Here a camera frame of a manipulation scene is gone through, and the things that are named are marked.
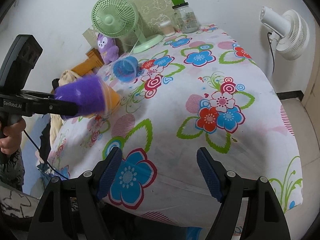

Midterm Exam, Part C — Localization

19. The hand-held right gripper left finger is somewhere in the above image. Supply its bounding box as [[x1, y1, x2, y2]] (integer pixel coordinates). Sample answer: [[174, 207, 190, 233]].
[[27, 147, 123, 240]]

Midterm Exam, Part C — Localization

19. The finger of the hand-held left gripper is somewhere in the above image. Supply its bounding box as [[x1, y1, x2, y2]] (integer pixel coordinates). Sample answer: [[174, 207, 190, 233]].
[[21, 90, 78, 117]]

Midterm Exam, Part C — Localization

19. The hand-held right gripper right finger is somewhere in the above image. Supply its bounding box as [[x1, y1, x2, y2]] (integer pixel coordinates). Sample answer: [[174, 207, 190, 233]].
[[196, 147, 292, 240]]

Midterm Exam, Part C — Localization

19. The purple plastic cup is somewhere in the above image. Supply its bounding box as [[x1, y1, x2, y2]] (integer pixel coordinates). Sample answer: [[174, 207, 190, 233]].
[[54, 77, 113, 118]]

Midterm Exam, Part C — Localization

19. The blue plastic cup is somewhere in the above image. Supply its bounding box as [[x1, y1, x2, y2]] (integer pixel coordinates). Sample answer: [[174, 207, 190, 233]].
[[110, 56, 139, 84]]

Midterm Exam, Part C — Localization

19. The orange plastic cup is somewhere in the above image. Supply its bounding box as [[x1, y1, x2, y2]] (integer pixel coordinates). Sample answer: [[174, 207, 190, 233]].
[[86, 84, 122, 118]]

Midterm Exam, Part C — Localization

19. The person's left hand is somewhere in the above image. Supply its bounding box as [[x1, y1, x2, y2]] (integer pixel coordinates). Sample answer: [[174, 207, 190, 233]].
[[0, 117, 27, 155]]

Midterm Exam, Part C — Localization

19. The beige cloth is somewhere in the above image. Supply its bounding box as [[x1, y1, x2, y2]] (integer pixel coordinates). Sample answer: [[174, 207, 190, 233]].
[[49, 69, 83, 150]]

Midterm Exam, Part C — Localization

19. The orange wooden furniture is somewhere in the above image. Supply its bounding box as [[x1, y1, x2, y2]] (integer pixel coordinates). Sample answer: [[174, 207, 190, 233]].
[[70, 47, 107, 78]]

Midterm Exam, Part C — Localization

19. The floral tablecloth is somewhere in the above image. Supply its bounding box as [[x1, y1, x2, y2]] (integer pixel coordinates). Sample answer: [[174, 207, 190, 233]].
[[46, 24, 303, 232]]

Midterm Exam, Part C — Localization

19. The purple plush toy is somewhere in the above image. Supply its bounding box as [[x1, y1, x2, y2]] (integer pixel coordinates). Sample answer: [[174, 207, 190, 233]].
[[97, 32, 119, 64]]

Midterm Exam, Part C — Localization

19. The green desk fan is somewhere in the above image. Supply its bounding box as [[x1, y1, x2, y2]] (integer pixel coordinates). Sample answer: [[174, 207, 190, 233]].
[[91, 0, 165, 54]]

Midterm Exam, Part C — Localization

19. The cotton swab container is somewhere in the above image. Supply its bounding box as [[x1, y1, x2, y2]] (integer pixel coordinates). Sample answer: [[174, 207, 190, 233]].
[[159, 20, 175, 37]]

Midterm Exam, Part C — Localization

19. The green patterned cardboard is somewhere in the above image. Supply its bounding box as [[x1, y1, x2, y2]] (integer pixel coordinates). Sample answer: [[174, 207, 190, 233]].
[[82, 0, 178, 55]]

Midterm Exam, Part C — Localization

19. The glass jar with black lid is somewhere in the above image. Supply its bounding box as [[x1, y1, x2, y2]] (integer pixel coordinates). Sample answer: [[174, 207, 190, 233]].
[[171, 2, 200, 34]]

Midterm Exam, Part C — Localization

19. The black cable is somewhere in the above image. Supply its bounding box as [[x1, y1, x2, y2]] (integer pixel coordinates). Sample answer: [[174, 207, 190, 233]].
[[22, 124, 69, 180]]

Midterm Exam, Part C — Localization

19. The white wall fan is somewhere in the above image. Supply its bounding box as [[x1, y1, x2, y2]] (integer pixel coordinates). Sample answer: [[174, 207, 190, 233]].
[[259, 5, 310, 61]]

